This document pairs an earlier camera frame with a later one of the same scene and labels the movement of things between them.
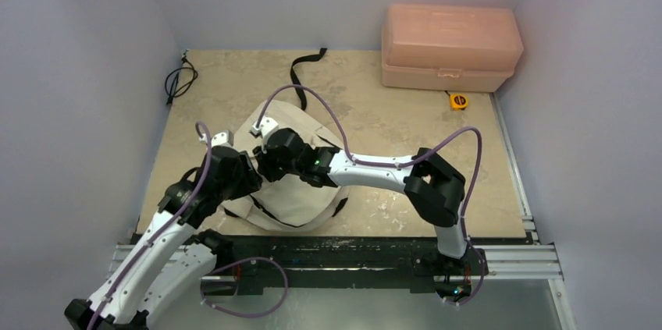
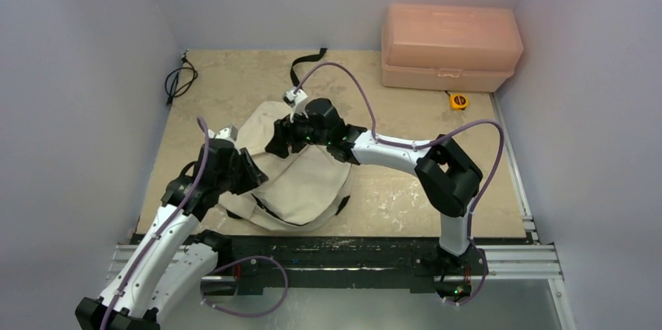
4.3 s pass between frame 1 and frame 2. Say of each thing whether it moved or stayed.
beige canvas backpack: stayed
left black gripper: stayed
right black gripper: moved
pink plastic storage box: stayed
